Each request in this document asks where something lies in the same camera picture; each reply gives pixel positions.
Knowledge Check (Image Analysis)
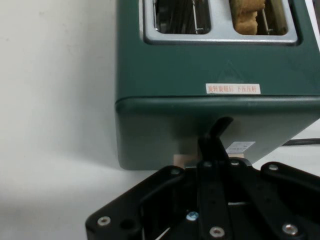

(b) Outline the dark green two-slot toaster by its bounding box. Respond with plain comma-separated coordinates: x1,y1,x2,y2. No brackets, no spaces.
114,0,320,171

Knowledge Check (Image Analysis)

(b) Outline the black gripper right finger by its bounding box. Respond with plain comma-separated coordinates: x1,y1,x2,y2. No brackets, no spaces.
214,136,320,240

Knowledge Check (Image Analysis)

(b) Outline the brown toast slice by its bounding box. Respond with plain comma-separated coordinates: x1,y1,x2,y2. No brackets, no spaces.
228,0,268,36

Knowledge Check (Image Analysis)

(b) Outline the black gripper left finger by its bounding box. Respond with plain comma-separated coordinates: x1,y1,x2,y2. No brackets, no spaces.
84,136,232,240

